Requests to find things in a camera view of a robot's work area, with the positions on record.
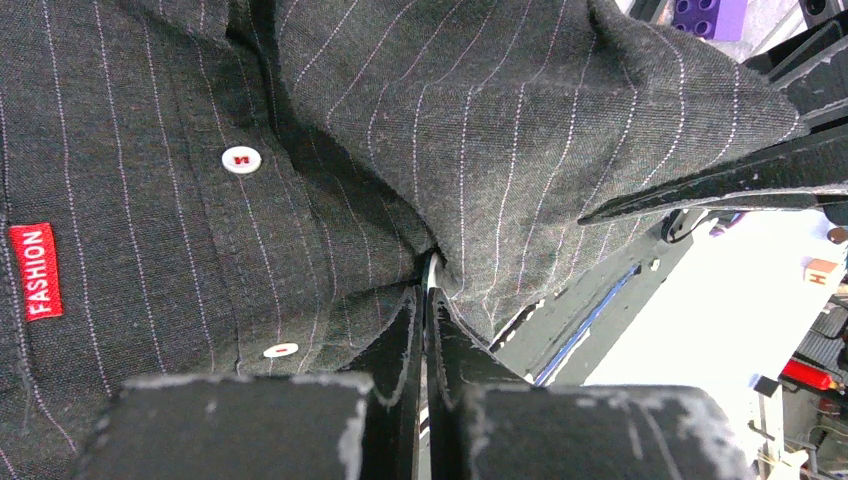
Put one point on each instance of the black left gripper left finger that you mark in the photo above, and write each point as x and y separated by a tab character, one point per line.
361	422

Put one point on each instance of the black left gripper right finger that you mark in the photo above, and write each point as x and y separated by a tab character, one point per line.
488	423

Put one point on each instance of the wooden letter cube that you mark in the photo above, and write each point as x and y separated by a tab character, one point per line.
821	272

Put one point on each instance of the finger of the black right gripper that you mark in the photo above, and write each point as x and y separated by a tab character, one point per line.
794	175

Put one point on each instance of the blue round brooch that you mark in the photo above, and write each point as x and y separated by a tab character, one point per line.
432	272

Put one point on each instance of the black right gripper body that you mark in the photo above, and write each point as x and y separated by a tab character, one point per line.
810	69

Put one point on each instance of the purple toy brick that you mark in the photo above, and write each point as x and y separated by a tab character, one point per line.
719	20

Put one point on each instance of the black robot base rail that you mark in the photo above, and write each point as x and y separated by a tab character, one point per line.
564	338

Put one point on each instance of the dark grey pinstriped shirt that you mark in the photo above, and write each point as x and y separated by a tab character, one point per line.
247	186

